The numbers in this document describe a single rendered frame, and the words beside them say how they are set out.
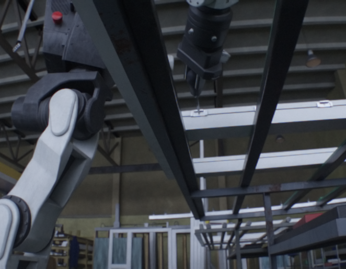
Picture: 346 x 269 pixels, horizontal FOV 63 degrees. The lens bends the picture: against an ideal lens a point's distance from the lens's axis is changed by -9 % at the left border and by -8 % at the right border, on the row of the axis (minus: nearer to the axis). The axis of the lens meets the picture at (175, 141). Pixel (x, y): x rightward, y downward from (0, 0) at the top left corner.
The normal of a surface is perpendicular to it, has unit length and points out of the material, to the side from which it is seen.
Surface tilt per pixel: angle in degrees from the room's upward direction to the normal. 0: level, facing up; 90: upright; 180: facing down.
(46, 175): 90
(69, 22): 94
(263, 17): 180
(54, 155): 109
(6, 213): 90
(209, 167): 90
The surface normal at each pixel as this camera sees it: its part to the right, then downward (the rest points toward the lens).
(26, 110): -0.23, 0.01
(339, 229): -0.13, -0.39
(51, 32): 0.24, -0.32
